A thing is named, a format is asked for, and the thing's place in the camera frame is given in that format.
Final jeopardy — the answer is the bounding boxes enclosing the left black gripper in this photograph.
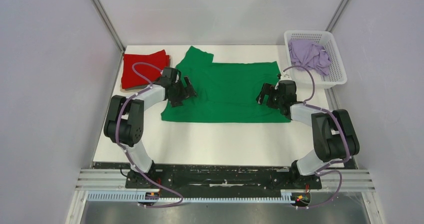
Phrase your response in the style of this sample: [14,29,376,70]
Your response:
[168,76,197,108]

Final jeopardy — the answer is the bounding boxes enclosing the green t-shirt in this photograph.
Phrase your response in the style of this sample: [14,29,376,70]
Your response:
[161,46,290,123]

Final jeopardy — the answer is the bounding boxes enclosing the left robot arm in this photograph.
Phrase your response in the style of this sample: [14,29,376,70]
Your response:
[103,67,197,188]

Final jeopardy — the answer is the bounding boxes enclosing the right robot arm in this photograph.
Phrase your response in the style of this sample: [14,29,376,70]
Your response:
[256,80,360,188]

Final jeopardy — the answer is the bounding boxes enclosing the folded red t-shirt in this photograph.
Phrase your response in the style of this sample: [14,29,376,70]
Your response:
[120,49,171,90]

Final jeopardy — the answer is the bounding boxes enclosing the crumpled purple t-shirt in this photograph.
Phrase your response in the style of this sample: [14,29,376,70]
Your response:
[288,39,332,76]

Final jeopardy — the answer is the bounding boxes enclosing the white plastic basket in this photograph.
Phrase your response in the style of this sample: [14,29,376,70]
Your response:
[284,30,348,89]

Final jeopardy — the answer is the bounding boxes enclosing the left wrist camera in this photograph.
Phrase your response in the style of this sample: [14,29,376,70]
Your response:
[161,67,181,83]

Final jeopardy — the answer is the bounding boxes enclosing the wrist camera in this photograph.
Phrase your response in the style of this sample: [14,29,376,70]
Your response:
[277,73,293,82]
[161,67,181,83]

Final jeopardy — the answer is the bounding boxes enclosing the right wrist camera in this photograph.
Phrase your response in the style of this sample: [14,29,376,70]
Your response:
[277,73,293,82]

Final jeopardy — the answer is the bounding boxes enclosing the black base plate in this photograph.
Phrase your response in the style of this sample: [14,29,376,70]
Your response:
[94,162,322,199]

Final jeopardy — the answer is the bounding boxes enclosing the right aluminium corner post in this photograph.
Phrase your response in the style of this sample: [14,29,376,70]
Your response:
[326,0,351,32]

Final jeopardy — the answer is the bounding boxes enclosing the aluminium corner post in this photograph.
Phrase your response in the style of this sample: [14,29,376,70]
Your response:
[90,0,126,54]
[326,0,351,32]

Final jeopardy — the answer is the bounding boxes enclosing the left aluminium corner post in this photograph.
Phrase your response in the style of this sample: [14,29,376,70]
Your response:
[90,0,126,54]

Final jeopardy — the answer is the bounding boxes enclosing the white slotted cable duct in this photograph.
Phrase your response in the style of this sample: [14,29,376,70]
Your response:
[87,190,295,204]

